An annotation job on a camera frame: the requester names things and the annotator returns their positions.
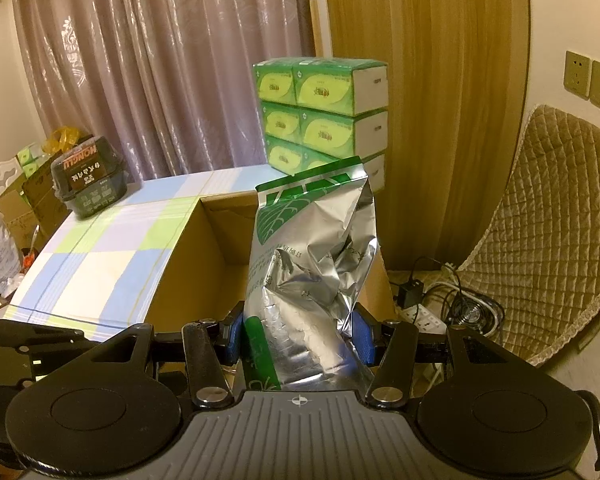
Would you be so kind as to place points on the silver green foil bag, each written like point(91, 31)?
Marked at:
point(305, 285)

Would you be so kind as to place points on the orange ornament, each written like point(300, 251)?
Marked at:
point(28, 260)

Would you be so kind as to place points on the yellow plastic bag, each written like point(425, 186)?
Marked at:
point(65, 141)

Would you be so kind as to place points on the single green tissue pack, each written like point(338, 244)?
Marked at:
point(32, 166)
point(30, 151)

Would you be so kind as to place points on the quilted beige chair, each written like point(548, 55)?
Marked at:
point(555, 210)

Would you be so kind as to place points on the wooden door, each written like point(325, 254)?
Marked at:
point(430, 110)

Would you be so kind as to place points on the white printed plastic bag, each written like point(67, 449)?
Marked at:
point(0, 255)

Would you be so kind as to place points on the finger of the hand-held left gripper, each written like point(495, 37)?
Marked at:
point(30, 332)

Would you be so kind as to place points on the stack of green tissue packs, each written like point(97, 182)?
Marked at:
point(325, 90)

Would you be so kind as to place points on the dark green lidded container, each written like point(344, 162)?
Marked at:
point(87, 180)

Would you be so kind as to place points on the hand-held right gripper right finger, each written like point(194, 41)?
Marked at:
point(364, 340)

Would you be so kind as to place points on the brown cardboard box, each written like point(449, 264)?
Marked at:
point(180, 285)

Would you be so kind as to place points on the white carved chair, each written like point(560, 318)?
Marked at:
point(2, 172)

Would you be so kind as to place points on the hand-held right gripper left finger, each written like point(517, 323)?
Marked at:
point(235, 340)

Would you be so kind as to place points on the open cardboard carton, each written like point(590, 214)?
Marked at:
point(40, 200)

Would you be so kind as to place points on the wooden slat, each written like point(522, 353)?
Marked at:
point(313, 30)

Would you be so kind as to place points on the shiny pink curtain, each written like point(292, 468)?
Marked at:
point(155, 60)

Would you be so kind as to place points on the black power adapter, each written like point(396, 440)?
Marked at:
point(411, 294)

